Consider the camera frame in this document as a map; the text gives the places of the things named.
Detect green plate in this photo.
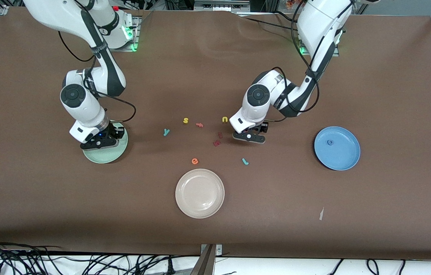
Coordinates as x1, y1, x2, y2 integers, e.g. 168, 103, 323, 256
83, 120, 129, 164

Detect blue plate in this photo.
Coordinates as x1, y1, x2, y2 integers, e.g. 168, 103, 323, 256
314, 126, 361, 171

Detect beige plate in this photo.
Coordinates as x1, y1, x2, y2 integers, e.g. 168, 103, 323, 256
175, 168, 225, 219

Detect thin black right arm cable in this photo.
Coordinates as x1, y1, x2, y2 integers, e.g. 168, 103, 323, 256
58, 29, 137, 123

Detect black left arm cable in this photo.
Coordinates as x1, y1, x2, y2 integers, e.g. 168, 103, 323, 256
265, 0, 320, 123

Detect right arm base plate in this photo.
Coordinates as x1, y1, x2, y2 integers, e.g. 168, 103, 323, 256
112, 16, 140, 52

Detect thin black table cable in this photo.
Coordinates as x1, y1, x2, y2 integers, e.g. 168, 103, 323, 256
244, 17, 300, 32

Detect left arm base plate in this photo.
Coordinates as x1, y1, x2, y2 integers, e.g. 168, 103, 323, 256
299, 40, 340, 57

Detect metal frame rail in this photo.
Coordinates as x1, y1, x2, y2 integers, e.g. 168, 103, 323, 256
194, 0, 251, 12

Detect metal table bracket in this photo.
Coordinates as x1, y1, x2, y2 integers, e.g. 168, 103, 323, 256
190, 244, 223, 275

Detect black cable tangle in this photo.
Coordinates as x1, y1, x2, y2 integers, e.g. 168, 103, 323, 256
0, 235, 201, 275

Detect black looped floor cable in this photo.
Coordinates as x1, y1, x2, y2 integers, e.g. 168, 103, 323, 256
366, 259, 381, 275

